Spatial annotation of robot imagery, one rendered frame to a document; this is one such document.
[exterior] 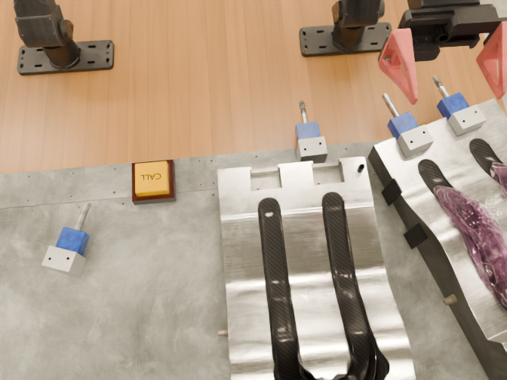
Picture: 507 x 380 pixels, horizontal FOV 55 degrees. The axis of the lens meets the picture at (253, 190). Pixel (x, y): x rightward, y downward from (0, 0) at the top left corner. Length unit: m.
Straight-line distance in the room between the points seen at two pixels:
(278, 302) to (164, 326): 0.22
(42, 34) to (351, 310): 0.73
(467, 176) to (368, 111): 0.23
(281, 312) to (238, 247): 0.13
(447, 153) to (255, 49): 0.45
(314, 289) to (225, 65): 0.52
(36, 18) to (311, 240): 0.63
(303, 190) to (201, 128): 0.27
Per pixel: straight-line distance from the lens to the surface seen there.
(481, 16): 0.62
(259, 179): 0.87
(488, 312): 0.89
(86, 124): 1.05
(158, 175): 0.92
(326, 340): 0.75
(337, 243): 0.83
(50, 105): 1.10
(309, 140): 0.92
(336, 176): 0.89
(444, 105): 1.00
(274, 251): 0.82
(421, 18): 0.61
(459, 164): 0.97
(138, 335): 0.90
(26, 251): 0.99
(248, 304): 0.78
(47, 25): 1.01
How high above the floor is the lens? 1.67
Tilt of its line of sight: 69 degrees down
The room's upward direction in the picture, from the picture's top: 1 degrees counter-clockwise
